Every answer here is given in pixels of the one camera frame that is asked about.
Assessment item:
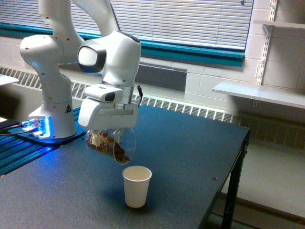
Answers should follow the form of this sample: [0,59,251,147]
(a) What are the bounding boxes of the clear plastic cup with nuts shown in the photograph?
[85,128,136,165]

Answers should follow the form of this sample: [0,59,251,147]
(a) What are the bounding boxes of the black table leg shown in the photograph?
[221,133,250,229]

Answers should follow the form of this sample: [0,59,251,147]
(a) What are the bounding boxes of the black cables at base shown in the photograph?
[0,122,36,136]

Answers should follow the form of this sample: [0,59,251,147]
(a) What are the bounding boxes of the white window blinds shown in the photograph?
[0,0,254,50]

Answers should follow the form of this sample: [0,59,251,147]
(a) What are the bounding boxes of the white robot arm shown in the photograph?
[20,0,141,142]

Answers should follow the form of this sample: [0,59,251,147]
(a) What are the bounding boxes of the white wall shelf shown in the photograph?
[212,82,305,109]
[254,20,305,29]

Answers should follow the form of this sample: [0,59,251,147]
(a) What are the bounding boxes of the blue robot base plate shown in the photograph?
[8,125,87,145]

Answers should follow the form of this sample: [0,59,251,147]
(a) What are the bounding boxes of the lower white wall shelf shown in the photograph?
[212,82,305,109]

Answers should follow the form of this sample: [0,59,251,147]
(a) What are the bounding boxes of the white object at left edge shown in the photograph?
[0,74,19,86]

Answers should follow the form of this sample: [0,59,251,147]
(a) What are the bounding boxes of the upper white wall shelf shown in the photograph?
[254,20,305,29]

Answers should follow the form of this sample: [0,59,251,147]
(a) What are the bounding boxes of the white paper cup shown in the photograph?
[122,166,152,208]

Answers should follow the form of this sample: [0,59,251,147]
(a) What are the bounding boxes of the white shelf bracket rail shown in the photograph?
[254,0,278,85]

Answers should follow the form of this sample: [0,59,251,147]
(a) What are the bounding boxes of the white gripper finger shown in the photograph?
[91,130,101,146]

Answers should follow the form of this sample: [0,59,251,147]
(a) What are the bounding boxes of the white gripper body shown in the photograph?
[78,85,139,129]

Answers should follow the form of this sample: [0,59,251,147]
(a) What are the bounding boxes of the blue aluminium rail platform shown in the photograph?
[0,108,85,176]

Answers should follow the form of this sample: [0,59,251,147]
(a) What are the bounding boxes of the white baseboard radiator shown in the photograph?
[0,67,305,149]

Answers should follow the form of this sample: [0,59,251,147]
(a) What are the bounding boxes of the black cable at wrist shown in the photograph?
[136,84,144,107]

